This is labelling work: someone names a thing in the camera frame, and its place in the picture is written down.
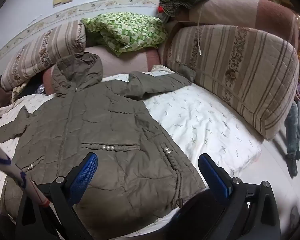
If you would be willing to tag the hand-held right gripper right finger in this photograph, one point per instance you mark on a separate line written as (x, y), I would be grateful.
(212, 177)

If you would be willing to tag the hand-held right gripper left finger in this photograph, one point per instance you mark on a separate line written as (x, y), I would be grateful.
(83, 175)

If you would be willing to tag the olive puffer jacket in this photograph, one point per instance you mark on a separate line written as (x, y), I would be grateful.
(102, 120)

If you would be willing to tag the white patterned bed sheet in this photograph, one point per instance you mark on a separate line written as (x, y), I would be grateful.
(202, 120)

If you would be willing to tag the brown cloth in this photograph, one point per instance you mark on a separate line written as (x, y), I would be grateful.
(0, 92)

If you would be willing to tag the cream knitted cloth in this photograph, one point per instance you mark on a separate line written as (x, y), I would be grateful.
(17, 88)

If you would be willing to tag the crinkled plastic wrapper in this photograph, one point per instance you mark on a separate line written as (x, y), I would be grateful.
(40, 89)

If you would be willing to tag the large striped floral cushion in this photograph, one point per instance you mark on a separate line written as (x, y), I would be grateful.
(240, 75)

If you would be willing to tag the pink brown pillow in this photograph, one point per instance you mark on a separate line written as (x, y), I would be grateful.
(125, 60)

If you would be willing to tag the small striped floral pillow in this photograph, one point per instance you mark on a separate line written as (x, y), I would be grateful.
(42, 52)

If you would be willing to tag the green patterned blanket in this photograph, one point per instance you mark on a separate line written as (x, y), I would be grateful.
(125, 30)

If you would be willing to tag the small red ornament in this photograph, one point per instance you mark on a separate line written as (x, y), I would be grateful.
(161, 8)

